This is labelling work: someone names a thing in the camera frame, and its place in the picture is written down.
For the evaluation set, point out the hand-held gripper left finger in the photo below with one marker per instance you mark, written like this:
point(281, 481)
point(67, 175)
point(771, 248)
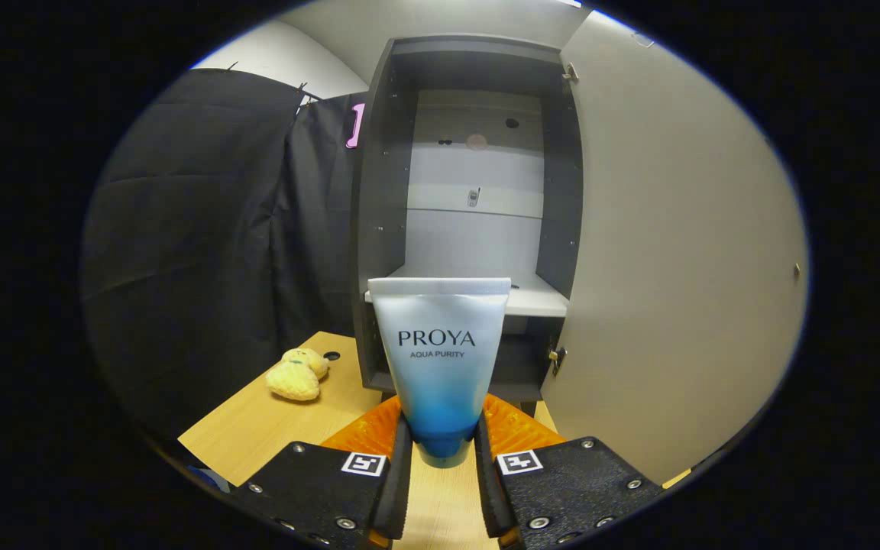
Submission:
point(398, 489)

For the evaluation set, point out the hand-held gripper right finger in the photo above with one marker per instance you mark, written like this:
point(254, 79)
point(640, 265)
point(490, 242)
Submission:
point(490, 489)

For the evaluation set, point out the white blue cosmetic tube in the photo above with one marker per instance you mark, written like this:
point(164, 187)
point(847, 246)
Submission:
point(440, 367)

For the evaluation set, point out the beige cabinet door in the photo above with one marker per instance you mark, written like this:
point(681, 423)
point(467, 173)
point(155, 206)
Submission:
point(677, 252)

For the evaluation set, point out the metal door hinge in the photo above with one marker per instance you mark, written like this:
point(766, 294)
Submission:
point(570, 73)
point(557, 360)

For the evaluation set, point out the yellow plush toy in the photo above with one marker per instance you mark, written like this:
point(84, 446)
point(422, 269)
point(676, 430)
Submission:
point(295, 376)

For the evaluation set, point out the blue object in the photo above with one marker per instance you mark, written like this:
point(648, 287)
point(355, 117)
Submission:
point(211, 479)

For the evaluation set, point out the white cabinet shelf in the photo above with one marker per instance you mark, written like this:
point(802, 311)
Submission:
point(535, 299)

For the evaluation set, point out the dark grey cabinet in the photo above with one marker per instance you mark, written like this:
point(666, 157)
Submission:
point(383, 191)

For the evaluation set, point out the black backdrop cloth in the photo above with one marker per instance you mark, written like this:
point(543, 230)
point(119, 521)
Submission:
point(203, 244)

